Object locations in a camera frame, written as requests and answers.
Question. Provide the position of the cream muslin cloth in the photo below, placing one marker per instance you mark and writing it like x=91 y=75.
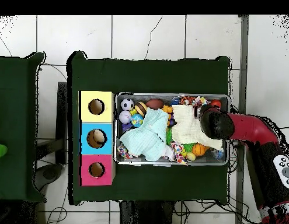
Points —
x=186 y=130

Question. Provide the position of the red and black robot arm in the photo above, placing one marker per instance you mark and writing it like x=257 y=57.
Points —
x=251 y=128

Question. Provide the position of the silver mesh bin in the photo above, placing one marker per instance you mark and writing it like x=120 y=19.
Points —
x=132 y=160

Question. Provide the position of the wooden box with three holes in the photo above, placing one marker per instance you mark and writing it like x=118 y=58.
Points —
x=106 y=140

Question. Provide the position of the blue globe ball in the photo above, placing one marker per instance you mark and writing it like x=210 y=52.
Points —
x=137 y=120

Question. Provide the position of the toy burger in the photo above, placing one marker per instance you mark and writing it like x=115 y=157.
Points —
x=141 y=108

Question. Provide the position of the mint green muslin cloth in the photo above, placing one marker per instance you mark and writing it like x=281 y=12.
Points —
x=146 y=140

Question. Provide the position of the white baseball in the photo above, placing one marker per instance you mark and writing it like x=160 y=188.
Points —
x=125 y=116

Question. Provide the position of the brown toy football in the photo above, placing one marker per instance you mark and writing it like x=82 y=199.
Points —
x=154 y=104

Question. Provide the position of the black and white soccer ball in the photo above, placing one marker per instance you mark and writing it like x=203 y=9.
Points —
x=127 y=104

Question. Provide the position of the orange plastic building block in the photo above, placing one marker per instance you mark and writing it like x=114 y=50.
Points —
x=167 y=109

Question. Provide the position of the orange striped tiger plush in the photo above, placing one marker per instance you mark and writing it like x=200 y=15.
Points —
x=187 y=100

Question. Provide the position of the orange toy basketball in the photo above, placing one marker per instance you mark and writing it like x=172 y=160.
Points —
x=199 y=149

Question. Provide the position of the crushed clear plastic bottle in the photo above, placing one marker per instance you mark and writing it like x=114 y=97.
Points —
x=218 y=154

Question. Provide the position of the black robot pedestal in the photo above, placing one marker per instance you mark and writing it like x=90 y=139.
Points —
x=146 y=214

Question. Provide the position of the grey metal rail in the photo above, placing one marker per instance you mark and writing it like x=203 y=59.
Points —
x=243 y=70

